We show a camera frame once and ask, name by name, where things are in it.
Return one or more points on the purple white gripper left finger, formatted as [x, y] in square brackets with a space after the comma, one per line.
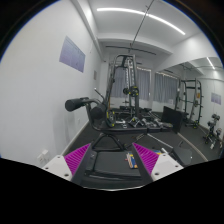
[66, 166]

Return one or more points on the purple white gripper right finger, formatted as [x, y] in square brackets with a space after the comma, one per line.
[156, 165]

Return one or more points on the blue orange small item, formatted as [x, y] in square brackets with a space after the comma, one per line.
[131, 161]

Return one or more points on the black weight bench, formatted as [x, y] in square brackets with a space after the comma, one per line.
[104, 165]

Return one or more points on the black padded box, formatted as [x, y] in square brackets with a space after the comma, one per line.
[174, 117]

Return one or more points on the black power rack machine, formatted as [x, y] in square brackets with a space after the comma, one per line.
[128, 63]

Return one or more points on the grey window curtain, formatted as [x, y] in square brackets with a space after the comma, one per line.
[143, 79]

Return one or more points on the white wall socket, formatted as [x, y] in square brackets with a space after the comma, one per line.
[43, 157]

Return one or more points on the wall mirror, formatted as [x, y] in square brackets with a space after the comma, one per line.
[195, 90]

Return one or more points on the wall poster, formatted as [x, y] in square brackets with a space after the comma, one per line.
[71, 55]

